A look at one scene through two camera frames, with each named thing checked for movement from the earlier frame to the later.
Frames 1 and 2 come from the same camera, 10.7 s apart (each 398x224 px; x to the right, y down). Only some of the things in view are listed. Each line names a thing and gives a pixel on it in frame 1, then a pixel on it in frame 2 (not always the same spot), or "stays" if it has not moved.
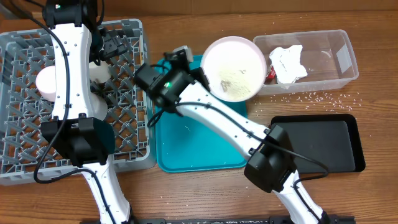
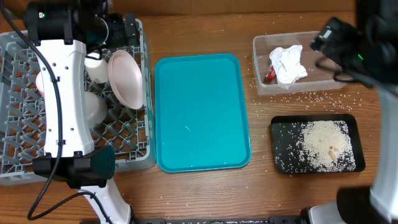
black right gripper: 197,73 to 348,37
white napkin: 286,63 stays
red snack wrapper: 272,74 stays
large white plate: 236,68 to 126,78
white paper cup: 99,73 stays
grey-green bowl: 99,106 stays
